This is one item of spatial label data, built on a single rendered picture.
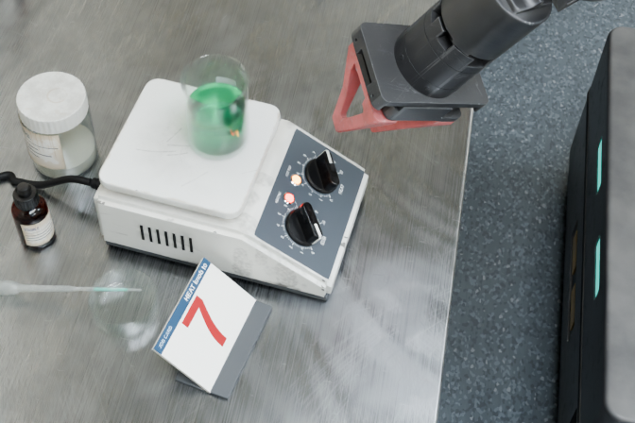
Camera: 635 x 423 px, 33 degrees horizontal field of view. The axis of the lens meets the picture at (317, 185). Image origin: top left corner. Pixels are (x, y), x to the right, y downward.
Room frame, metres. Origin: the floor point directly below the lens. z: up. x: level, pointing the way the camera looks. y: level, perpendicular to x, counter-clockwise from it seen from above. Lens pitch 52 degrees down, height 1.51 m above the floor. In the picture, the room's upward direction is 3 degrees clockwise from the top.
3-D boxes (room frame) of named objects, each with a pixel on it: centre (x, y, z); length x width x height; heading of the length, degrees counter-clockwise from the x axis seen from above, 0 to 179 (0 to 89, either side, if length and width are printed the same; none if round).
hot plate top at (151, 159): (0.57, 0.10, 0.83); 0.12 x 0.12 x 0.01; 76
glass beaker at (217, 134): (0.57, 0.08, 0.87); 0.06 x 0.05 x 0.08; 15
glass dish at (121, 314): (0.46, 0.15, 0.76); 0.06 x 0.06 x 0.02
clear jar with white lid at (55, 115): (0.62, 0.23, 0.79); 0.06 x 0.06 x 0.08
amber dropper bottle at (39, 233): (0.53, 0.24, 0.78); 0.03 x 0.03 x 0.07
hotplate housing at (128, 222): (0.56, 0.08, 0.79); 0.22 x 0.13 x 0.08; 76
